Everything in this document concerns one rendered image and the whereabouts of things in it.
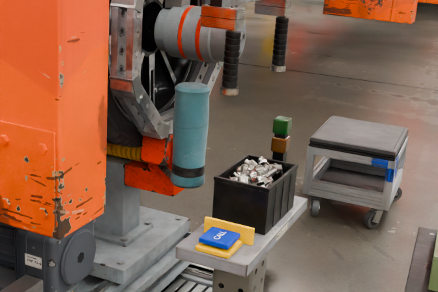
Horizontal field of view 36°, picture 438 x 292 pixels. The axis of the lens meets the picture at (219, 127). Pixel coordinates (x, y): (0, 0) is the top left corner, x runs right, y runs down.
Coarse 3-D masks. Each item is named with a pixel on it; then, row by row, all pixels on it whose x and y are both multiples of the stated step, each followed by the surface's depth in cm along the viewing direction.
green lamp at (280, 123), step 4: (280, 116) 176; (276, 120) 173; (280, 120) 173; (284, 120) 173; (288, 120) 173; (276, 124) 174; (280, 124) 173; (284, 124) 173; (288, 124) 173; (272, 128) 175; (276, 128) 174; (280, 128) 173; (284, 128) 173; (288, 128) 174; (276, 132) 174; (280, 132) 174; (284, 132) 173; (288, 132) 174
